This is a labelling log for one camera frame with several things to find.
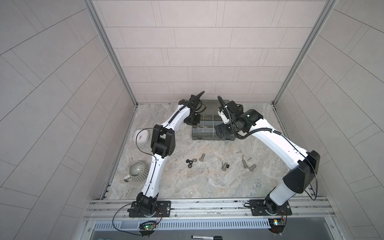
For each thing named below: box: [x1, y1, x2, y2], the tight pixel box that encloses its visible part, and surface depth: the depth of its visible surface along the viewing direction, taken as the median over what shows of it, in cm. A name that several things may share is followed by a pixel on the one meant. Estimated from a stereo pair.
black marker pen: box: [191, 235, 223, 240], surface depth 65 cm
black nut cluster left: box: [186, 159, 193, 169], surface depth 88 cm
